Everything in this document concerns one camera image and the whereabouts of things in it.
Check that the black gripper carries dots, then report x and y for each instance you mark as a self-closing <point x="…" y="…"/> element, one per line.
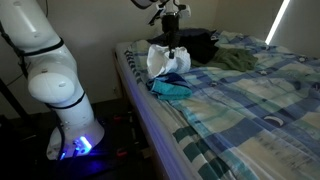
<point x="171" y="22"/>

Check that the white cloth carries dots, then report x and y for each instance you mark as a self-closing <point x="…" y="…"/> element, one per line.
<point x="163" y="63"/>

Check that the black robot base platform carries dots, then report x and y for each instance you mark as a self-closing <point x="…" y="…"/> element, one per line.
<point x="100" y="163"/>

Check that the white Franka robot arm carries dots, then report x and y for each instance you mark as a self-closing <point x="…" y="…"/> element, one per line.
<point x="50" y="86"/>

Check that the black cloth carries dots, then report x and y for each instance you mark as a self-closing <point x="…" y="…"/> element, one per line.
<point x="200" y="46"/>

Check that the teal and blue cloth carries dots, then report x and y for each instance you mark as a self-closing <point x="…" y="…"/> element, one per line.
<point x="170" y="89"/>

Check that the olive green cloth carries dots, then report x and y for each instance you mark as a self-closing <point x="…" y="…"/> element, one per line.
<point x="233" y="60"/>

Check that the blue plaid bedsheet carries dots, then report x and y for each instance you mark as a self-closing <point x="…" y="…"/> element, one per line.
<point x="250" y="110"/>

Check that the black stand leg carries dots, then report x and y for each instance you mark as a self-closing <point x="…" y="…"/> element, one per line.
<point x="11" y="100"/>

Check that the bed mattress with frame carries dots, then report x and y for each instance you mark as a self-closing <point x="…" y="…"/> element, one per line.
<point x="153" y="126"/>

